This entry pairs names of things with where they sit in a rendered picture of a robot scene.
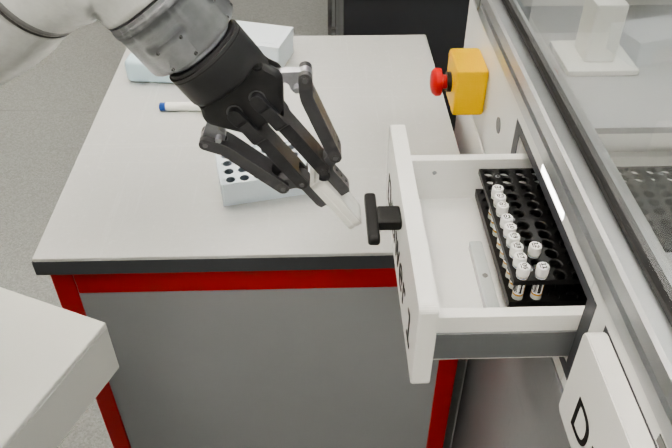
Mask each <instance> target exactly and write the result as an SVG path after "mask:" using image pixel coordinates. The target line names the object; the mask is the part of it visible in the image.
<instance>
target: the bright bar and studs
mask: <svg viewBox="0 0 672 448"><path fill-rule="evenodd" d="M468 249H469V253H470V257H471V261H472V265H473V269H474V273H475V277H476V281H477V285H478V288H479V292H480V296H481V300H482V304H483V308H489V307H500V306H499V302H498V298H497V295H496V291H495V288H494V284H493V281H492V277H491V273H490V270H489V266H488V263H487V259H486V256H485V252H484V248H483V245H482V242H481V241H470V242H469V247H468Z"/></svg>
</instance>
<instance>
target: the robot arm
mask: <svg viewBox="0 0 672 448"><path fill-rule="evenodd" d="M232 14H233V5H232V3H231V2H230V0H0V86H1V85H3V84H5V83H7V82H9V81H10V80H12V79H14V78H16V77H17V76H19V75H21V74H22V73H24V72H26V71H27V70H29V69H30V68H32V67H33V66H35V65H36V64H38V63H39V62H40V61H42V60H43V59H44V58H45V57H47V56H48V55H49V54H50V53H51V52H53V51H54V50H55V49H56V48H57V47H58V46H59V44H60V43H61V42H62V41H63V40H64V39H65V38H66V37H67V36H68V35H69V34H70V33H72V32H73V31H75V30H76V29H78V28H80V27H82V26H85V25H88V24H92V23H94V22H96V21H97V20H98V21H100V22H101V23H102V24H103V25H104V26H105V27H106V28H107V29H108V30H110V31H111V32H112V34H113V36H114V37H115V38H116V39H117V40H118V41H121V42H122V43H123V44H124V45H125V46H126V47H127V48H128V49H129V51H130V52H131V53H132V54H133V55H134V56H135V57H136V58H137V59H138V60H139V61H140V62H141V63H142V64H143V65H144V66H145V67H146V68H147V69H148V70H149V71H150V72H151V73H152V74H154V75H155V76H161V77H164V76H168V75H170V77H169V78H170V80H171V81H172V82H173V83H174V84H175V85H176V86H177V87H178V88H179V89H180V90H181V91H182V93H183V94H184V95H185V96H186V97H187V98H188V99H189V100H190V101H191V102H192V103H193V104H195V105H197V106H198V107H199V108H200V109H201V112H202V116H203V118H204V120H205V121H206V125H205V126H204V127H203V128H202V131H201V136H200V140H199V147H200V148H201V149H202V150H205V151H208V152H212V153H215V154H218V155H221V156H223V157H225V158H226V159H228V160H229V161H231V162H232V163H234V164H235V165H237V166H239V167H240V168H242V169H243V170H245V171H246V172H248V173H249V174H251V175H253V176H254V177H256V178H257V179H259V180H260V181H262V182H263V183H265V184H267V185H268V186H270V187H271V188H273V189H274V190H276V191H277V192H279V193H281V194H285V193H287V192H288V191H289V189H293V188H298V189H302V190H303V191H304V192H305V193H306V194H307V195H308V196H309V198H310V199H311V200H312V201H314V203H315V204H316V205H317V206H319V207H321V208H322V207H323V206H325V205H328V207H329V208H330V209H331V210H332V211H333V212H334V213H335V214H336V215H337V216H338V217H339V218H340V219H341V221H342V222H343V223H344V224H345V225H346V226H347V227H348V228H349V229H352V228H354V227H355V226H358V225H360V224H361V223H362V219H361V207H360V204H359V203H358V202H357V201H356V199H355V198H354V197H353V196H352V195H351V194H350V193H349V192H350V189H349V181H348V178H347V177H346V176H345V175H344V174H343V173H342V171H341V170H340V169H339V168H338V167H337V166H336V165H335V164H336V163H338V162H340V161H341V159H342V153H341V141H340V139H339V137H338V135H337V133H336V131H335V129H334V127H333V124H332V122H331V120H330V118H329V116H328V114H327V112H326V110H325V108H324V105H323V103H322V101H321V99H320V97H319V95H318V93H317V91H316V89H315V86H314V84H313V72H312V65H311V63H310V62H308V61H303V62H301V63H300V64H299V67H281V66H280V64H279V63H277V62H276V61H274V60H271V59H269V58H267V57H266V56H265V55H264V54H263V53H262V51H261V50H260V49H259V47H258V46H257V45H256V44H255V43H254V41H253V40H252V39H251V38H250V37H249V36H248V34H247V33H246V32H245V31H244V30H243V29H242V27H241V26H240V25H239V24H238V23H237V22H236V20H233V19H231V17H232ZM283 83H287V84H288V85H289V86H290V89H291V90H292V91H293V92H294V93H295V94H298V93H299V96H300V100H301V103H302V106H303V108H304V110H305V112H306V114H307V116H308V118H309V120H310V122H311V124H312V126H313V128H314V130H315V132H316V134H317V136H318V138H319V140H320V142H321V144H322V146H323V147H322V146H321V145H320V144H319V143H318V141H317V140H316V139H315V138H314V137H313V136H312V135H311V133H310V132H309V131H308V130H307V129H306V128H305V127H304V126H303V124H302V123H301V122H300V121H299V120H298V119H297V118H296V116H295V115H294V114H293V113H292V112H291V111H290V109H289V106H288V105H287V103H286V102H285V101H284V87H283ZM268 123H269V124H270V125H271V126H272V127H273V129H274V130H275V131H279V132H280V133H281V134H282V135H283V136H284V137H285V138H286V139H287V140H288V142H289V143H290V144H291V145H292V146H293V147H294V148H295V149H296V150H297V151H298V152H299V154H300V155H301V156H302V157H303V158H304V159H305V160H306V161H307V162H308V163H309V164H310V166H311V168H310V173H309V171H308V163H306V165H305V164H304V163H303V162H302V161H301V160H300V158H299V157H298V156H297V155H296V154H295V153H294V152H293V151H292V150H291V149H290V147H289V146H288V145H287V144H286V143H285V142H284V141H283V140H282V139H281V138H280V136H279V135H278V134H277V133H276V132H275V131H274V130H273V129H272V128H271V126H270V125H269V124H268ZM225 128H226V129H229V130H233V131H237V132H241V133H243V134H244V135H245V136H246V138H247V139H248V140H249V141H250V142H251V143H252V144H253V145H257V146H258V147H259V148H260V149H261V150H262V151H263V152H264V153H265V154H266V155H267V156H268V157H269V158H268V157H267V156H265V155H264V154H262V153H261V152H259V151H258V150H256V149H255V148H253V147H252V146H250V145H249V144H247V143H246V142H244V141H243V140H241V139H240V138H238V137H237V136H235V135H234V134H232V133H230V132H228V131H226V129H225Z"/></svg>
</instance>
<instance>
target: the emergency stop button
mask: <svg viewBox="0 0 672 448"><path fill-rule="evenodd" d="M446 88H447V75H443V73H442V69H441V68H434V69H433V70H432V71H431V75H430V89H431V93H432V94H433V95H434V96H440V95H441V94H442V89H446Z"/></svg>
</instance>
